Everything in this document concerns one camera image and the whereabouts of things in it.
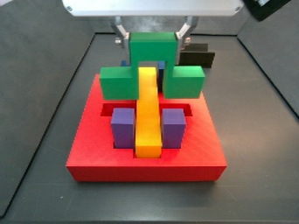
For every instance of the white gripper plate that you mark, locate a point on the white gripper plate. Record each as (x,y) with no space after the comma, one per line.
(123,8)

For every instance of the green arch-shaped block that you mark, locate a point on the green arch-shaped block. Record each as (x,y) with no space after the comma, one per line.
(151,46)

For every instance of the red slotted base board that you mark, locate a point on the red slotted base board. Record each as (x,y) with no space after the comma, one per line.
(96,161)

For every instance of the blue arch block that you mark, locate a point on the blue arch block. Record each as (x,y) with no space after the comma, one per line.
(159,76)

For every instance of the black device top corner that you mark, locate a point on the black device top corner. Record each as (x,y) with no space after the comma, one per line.
(263,8)

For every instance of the yellow long block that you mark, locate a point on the yellow long block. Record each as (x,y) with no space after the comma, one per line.
(147,124)

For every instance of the purple arch block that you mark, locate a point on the purple arch block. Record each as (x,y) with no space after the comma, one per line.
(173,127)

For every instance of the black angled bracket holder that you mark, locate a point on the black angled bracket holder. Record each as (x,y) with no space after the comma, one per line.
(197,55)

